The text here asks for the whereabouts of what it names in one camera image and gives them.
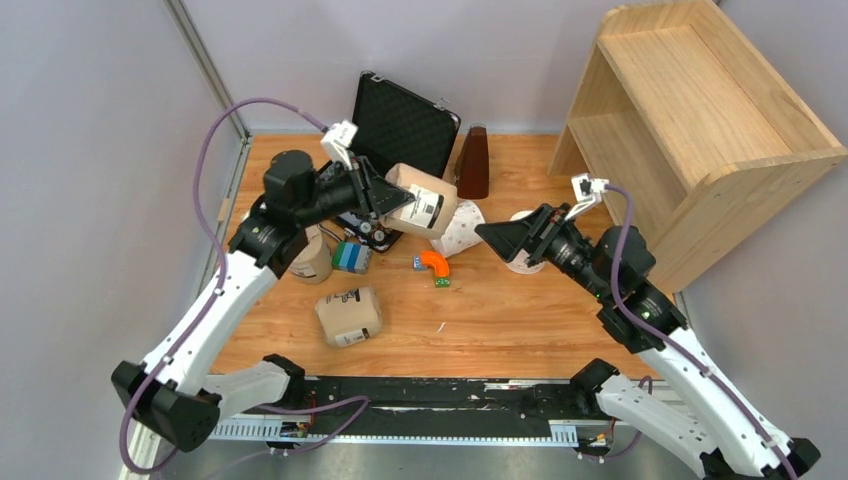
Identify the brown roll front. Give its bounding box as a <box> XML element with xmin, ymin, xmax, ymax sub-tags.
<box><xmin>314</xmin><ymin>286</ymin><xmax>384</xmax><ymax>348</ymax></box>

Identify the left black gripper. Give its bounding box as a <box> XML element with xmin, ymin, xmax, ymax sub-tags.
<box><xmin>298</xmin><ymin>156</ymin><xmax>416</xmax><ymax>228</ymax></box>

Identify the brown metronome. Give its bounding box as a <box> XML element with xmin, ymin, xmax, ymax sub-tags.
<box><xmin>454</xmin><ymin>124</ymin><xmax>490</xmax><ymax>200</ymax></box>

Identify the patterned paper roll standing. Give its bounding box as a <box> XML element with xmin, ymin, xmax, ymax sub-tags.
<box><xmin>506</xmin><ymin>210</ymin><xmax>546</xmax><ymax>275</ymax></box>

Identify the aluminium frame post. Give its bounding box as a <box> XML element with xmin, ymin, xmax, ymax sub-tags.
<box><xmin>163</xmin><ymin>0</ymin><xmax>235</xmax><ymax>110</ymax></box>

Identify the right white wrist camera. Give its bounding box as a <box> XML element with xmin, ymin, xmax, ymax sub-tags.
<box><xmin>565</xmin><ymin>173</ymin><xmax>609</xmax><ymax>221</ymax></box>

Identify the brown roll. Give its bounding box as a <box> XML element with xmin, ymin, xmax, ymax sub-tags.
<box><xmin>287</xmin><ymin>226</ymin><xmax>333</xmax><ymax>285</ymax></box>
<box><xmin>380</xmin><ymin>163</ymin><xmax>458</xmax><ymax>240</ymax></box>
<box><xmin>314</xmin><ymin>286</ymin><xmax>384</xmax><ymax>348</ymax></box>

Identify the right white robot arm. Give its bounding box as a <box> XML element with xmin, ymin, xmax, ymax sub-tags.
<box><xmin>475</xmin><ymin>204</ymin><xmax>821</xmax><ymax>479</ymax></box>

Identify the orange curved toy piece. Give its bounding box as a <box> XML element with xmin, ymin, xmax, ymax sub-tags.
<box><xmin>413</xmin><ymin>250</ymin><xmax>451</xmax><ymax>288</ymax></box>

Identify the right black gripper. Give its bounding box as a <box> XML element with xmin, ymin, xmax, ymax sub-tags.
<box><xmin>473</xmin><ymin>203</ymin><xmax>610</xmax><ymax>301</ymax></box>

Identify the wooden shelf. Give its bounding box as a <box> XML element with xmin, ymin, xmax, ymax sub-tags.
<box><xmin>548</xmin><ymin>1</ymin><xmax>847</xmax><ymax>293</ymax></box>

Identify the patterned paper roll lying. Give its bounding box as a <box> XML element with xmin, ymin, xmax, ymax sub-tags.
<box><xmin>430</xmin><ymin>200</ymin><xmax>485</xmax><ymax>258</ymax></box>

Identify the green blue block toy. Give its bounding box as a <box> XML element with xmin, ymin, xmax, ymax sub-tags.
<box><xmin>331</xmin><ymin>241</ymin><xmax>372</xmax><ymax>275</ymax></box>

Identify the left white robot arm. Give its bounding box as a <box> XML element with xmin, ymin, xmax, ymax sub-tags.
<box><xmin>111</xmin><ymin>150</ymin><xmax>415</xmax><ymax>452</ymax></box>

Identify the black poker chip case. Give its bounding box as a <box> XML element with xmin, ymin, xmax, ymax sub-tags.
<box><xmin>334</xmin><ymin>71</ymin><xmax>461</xmax><ymax>253</ymax></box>

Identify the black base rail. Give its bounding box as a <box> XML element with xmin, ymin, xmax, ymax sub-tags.
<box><xmin>275</xmin><ymin>376</ymin><xmax>612</xmax><ymax>439</ymax></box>

